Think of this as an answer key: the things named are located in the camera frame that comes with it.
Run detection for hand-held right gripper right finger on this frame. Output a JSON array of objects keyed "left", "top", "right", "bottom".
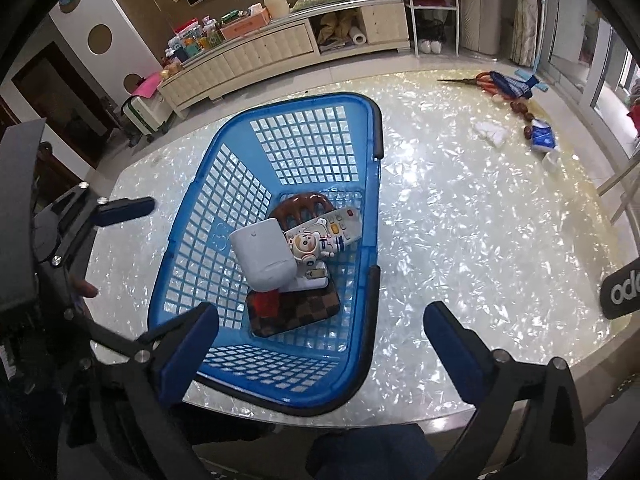
[{"left": 423, "top": 301, "right": 590, "bottom": 480}]

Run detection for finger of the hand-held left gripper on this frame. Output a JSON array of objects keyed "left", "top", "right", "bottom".
[
  {"left": 92, "top": 196, "right": 155, "bottom": 227},
  {"left": 70, "top": 309, "right": 151, "bottom": 356}
]

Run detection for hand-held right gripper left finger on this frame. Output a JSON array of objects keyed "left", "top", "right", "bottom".
[{"left": 65, "top": 302, "right": 221, "bottom": 480}]

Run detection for white rounded case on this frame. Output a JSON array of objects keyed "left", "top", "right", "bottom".
[{"left": 230, "top": 217, "right": 297, "bottom": 292}]

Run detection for brown checkered wallet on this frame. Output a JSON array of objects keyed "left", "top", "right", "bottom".
[{"left": 245, "top": 280, "right": 342, "bottom": 338}]

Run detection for white charger plug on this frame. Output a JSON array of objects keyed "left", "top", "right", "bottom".
[{"left": 280, "top": 264, "right": 332, "bottom": 295}]

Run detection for astronaut figure keychain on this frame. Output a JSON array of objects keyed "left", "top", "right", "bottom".
[{"left": 287, "top": 230, "right": 351, "bottom": 267}]

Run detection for blue plastic basket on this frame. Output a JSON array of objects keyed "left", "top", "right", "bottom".
[{"left": 147, "top": 91, "right": 385, "bottom": 417}]

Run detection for white remote control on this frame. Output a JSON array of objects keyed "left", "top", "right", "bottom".
[{"left": 285, "top": 207, "right": 362, "bottom": 256}]

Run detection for brown wooden massage comb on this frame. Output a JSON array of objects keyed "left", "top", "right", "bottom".
[{"left": 266, "top": 192, "right": 335, "bottom": 233}]

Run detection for person's left hand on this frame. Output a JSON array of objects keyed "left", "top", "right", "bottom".
[{"left": 70, "top": 279, "right": 100, "bottom": 301}]

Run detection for dark wooden door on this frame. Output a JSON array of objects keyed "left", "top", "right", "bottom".
[{"left": 10, "top": 42, "right": 118, "bottom": 171}]

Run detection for pink pad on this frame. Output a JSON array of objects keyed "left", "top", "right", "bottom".
[{"left": 131, "top": 72, "right": 163, "bottom": 98}]

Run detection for person's blue jeans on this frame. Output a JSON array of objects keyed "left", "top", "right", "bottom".
[{"left": 305, "top": 422, "right": 441, "bottom": 480}]

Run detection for black object with white lettering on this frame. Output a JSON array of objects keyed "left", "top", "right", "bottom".
[{"left": 599, "top": 262, "right": 640, "bottom": 320}]

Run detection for clutter of bottles and boxes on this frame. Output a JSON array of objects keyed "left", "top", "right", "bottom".
[{"left": 162, "top": 17, "right": 223, "bottom": 68}]

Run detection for cream TV cabinet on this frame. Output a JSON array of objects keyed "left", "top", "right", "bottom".
[{"left": 157, "top": 0, "right": 412, "bottom": 118}]

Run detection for pink box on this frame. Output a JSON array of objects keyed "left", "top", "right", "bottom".
[{"left": 220, "top": 10, "right": 272, "bottom": 41}]

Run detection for white crumpled tissue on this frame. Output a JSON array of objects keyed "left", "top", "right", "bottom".
[{"left": 472, "top": 120, "right": 511, "bottom": 148}]

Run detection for blue packet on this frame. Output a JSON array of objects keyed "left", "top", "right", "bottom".
[{"left": 529, "top": 121, "right": 557, "bottom": 153}]

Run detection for clothes drying rack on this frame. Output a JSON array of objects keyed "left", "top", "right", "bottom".
[{"left": 595, "top": 150, "right": 640, "bottom": 223}]

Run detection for blue cloth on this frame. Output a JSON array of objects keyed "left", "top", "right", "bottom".
[{"left": 492, "top": 71, "right": 551, "bottom": 100}]

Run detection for white metal shelf rack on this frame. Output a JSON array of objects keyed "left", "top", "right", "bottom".
[{"left": 400, "top": 0, "right": 461, "bottom": 56}]

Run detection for standing air conditioner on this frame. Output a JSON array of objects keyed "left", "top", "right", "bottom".
[{"left": 457, "top": 0, "right": 501, "bottom": 56}]

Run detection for patterned curtain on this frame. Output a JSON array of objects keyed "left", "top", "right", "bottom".
[{"left": 510, "top": 0, "right": 543, "bottom": 68}]

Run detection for string of brown beads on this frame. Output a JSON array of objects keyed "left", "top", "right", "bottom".
[{"left": 509, "top": 99, "right": 537, "bottom": 140}]

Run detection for red-handled scissors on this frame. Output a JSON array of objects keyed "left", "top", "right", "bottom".
[{"left": 436, "top": 71, "right": 506, "bottom": 97}]

